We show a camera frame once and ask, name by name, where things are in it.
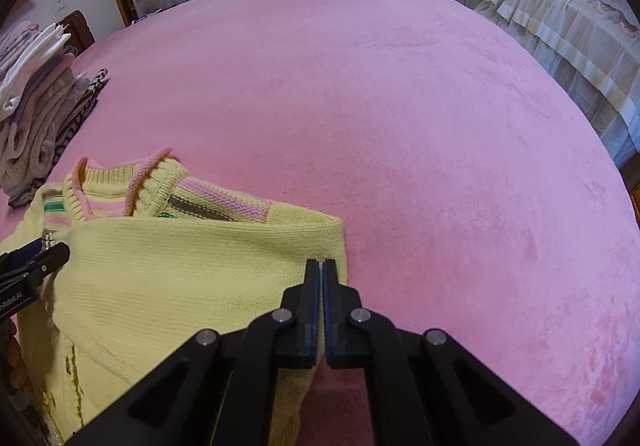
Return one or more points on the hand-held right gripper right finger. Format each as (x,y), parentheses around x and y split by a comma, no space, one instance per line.
(328,296)

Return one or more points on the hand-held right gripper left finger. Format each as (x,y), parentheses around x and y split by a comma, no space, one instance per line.
(312,296)

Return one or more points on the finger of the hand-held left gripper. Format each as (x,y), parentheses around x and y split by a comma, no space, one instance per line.
(22,252)
(47,261)

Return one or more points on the yellow knit sweater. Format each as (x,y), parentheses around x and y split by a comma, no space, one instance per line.
(175,266)

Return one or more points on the stack of folded clothes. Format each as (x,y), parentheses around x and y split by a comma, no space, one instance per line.
(40,125)

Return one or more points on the person's left hand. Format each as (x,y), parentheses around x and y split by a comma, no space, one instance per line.
(12,356)

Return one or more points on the pink fleece blanket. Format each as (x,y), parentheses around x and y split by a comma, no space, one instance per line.
(350,125)

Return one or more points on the wooden headboard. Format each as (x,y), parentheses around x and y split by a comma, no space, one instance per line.
(80,30)

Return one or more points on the cream ruffled furniture cover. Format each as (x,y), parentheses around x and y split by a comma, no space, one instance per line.
(560,15)

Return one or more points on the wooden wall strip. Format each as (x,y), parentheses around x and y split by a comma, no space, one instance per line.
(25,0)

